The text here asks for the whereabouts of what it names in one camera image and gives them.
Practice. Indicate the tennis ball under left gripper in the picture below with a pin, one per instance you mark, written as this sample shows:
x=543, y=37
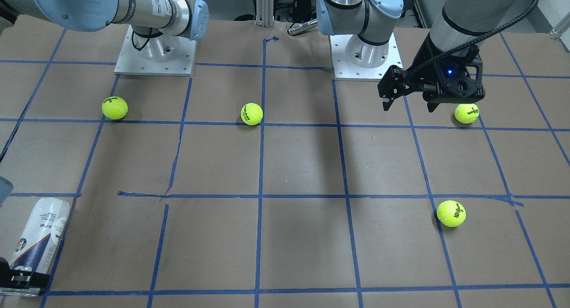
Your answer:
x=466, y=113

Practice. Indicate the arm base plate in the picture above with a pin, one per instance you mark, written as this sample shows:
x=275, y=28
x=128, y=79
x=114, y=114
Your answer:
x=354, y=60
x=160, y=56

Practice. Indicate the white tennis ball can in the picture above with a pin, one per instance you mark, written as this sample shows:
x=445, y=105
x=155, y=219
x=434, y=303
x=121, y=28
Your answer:
x=41, y=236

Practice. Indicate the tennis ball near base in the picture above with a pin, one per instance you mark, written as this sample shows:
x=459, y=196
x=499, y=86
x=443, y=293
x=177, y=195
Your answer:
x=114, y=108

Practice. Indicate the aluminium frame post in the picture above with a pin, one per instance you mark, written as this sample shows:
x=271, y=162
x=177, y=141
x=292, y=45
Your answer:
x=264, y=15

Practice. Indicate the centre Head tennis ball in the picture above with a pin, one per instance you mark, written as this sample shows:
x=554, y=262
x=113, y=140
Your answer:
x=251, y=114

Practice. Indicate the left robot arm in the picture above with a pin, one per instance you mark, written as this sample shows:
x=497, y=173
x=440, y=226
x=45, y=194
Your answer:
x=461, y=23

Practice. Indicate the silver cylinder tool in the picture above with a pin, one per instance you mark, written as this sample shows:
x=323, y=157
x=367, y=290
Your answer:
x=300, y=28

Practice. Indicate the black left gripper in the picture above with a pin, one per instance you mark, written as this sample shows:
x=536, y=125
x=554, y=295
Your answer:
x=428, y=61

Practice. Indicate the black electronics box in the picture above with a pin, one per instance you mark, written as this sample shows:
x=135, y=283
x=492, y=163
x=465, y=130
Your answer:
x=300, y=11

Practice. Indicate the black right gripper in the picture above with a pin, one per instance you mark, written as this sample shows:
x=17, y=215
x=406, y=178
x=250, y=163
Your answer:
x=29, y=280

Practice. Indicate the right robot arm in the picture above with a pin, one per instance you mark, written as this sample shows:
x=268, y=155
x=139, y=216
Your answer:
x=148, y=18

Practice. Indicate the front Wilson tennis ball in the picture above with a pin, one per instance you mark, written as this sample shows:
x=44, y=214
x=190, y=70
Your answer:
x=451, y=213

